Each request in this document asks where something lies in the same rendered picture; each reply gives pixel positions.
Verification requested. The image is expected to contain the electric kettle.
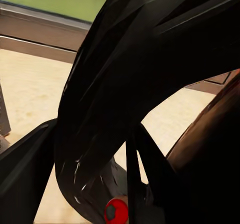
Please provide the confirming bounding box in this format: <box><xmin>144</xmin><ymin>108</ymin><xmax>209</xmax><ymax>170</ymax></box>
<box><xmin>54</xmin><ymin>0</ymin><xmax>240</xmax><ymax>224</ymax></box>

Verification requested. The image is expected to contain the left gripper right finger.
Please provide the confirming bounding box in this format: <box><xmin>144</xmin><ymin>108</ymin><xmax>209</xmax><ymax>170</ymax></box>
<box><xmin>125</xmin><ymin>123</ymin><xmax>210</xmax><ymax>224</ymax></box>

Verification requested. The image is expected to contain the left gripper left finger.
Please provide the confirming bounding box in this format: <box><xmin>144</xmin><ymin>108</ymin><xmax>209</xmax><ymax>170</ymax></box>
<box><xmin>0</xmin><ymin>118</ymin><xmax>58</xmax><ymax>224</ymax></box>

